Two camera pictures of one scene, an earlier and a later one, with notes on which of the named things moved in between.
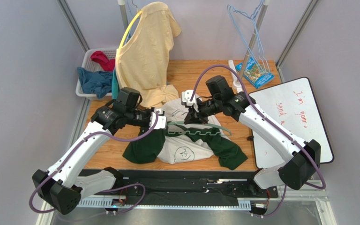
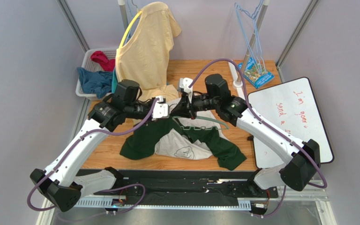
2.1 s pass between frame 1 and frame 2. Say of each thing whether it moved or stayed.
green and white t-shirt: moved
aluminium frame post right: stayed
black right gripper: moved
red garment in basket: stayed
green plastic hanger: moved
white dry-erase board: stayed
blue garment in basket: stayed
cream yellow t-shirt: stayed
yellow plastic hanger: stayed
